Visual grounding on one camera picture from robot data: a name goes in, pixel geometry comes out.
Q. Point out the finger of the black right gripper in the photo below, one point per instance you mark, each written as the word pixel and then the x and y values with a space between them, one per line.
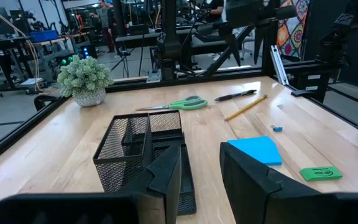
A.
pixel 233 46
pixel 258 43

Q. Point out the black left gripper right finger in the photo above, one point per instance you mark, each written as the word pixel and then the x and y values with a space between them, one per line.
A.
pixel 247 186

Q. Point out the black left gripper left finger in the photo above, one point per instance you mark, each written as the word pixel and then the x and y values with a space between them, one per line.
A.
pixel 163 186

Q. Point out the blue curved plastic piece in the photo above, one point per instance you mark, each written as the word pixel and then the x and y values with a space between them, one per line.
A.
pixel 256 149

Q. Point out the black ballpoint pen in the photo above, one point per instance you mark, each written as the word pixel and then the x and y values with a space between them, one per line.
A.
pixel 235 95

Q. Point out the yellow pencil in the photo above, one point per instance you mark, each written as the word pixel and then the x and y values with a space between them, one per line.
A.
pixel 245 108

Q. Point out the green eraser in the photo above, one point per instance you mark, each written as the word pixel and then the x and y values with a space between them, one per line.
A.
pixel 320 173

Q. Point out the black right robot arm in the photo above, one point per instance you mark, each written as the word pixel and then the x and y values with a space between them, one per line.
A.
pixel 168 37

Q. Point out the black mesh desk organizer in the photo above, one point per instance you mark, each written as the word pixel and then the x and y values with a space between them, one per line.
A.
pixel 121 155

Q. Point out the silver aluminium profile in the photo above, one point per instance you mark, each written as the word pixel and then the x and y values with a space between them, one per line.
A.
pixel 279 65

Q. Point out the colourful patterned quilt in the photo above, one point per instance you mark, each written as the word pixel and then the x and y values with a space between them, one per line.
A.
pixel 292 34

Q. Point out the person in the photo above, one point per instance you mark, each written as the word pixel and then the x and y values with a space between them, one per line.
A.
pixel 106 25
pixel 216 9

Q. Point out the blue binder clip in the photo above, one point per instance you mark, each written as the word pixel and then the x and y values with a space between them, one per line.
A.
pixel 277 128

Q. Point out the green plant in white pot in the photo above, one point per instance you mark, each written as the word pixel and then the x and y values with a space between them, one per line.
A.
pixel 84 77

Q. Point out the computer with blue lights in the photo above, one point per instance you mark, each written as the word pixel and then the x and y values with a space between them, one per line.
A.
pixel 85 52

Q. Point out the computer with green lights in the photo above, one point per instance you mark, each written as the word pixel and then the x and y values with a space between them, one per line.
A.
pixel 64 60

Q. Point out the blue storage bin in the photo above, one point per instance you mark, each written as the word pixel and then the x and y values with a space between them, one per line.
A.
pixel 43 35

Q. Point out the black aluminium table frame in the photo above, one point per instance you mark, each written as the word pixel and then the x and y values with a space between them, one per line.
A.
pixel 11 140

